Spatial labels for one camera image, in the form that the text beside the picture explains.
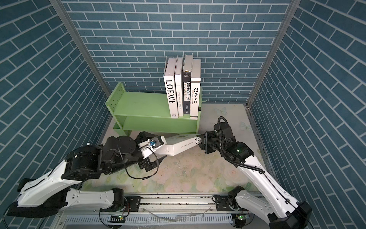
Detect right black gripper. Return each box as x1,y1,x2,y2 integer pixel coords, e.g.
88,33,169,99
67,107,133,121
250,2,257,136
196,130,226,153

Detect white book with barcode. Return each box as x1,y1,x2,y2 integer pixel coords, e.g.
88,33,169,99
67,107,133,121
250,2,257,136
155,134,202,156

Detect large white black-spine book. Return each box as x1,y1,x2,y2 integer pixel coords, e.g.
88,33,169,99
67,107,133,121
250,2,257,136
190,59,201,120

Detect green two-tier shelf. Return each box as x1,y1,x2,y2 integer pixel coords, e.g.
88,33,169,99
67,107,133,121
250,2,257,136
105,82,200,136

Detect white La Dame aux camelias book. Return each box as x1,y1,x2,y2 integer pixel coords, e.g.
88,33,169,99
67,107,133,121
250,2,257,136
174,56,184,117

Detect white Loewe Foundation Craft Prize book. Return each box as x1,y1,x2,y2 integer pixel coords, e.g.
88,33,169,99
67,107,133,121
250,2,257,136
164,58,179,119

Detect Chinese book with man portrait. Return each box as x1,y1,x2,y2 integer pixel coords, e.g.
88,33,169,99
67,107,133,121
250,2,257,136
182,54,193,115

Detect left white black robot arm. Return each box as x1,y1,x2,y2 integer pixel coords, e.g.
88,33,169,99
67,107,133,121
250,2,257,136
6,132,166,219

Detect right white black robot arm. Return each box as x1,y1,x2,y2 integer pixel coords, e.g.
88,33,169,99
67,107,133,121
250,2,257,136
199,122,312,229

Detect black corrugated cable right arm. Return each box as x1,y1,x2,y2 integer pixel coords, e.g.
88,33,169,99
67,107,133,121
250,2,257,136
216,116,265,174

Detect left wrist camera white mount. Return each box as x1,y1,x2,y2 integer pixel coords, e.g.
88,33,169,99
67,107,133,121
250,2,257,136
138,135,167,159

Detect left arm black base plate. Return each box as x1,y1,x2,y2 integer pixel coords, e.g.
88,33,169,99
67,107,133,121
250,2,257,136
124,196,142,213

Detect aluminium mounting rail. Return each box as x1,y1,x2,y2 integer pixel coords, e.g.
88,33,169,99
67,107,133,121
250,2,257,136
58,193,295,215

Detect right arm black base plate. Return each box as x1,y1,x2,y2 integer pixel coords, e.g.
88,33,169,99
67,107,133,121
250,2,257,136
212,195,232,211

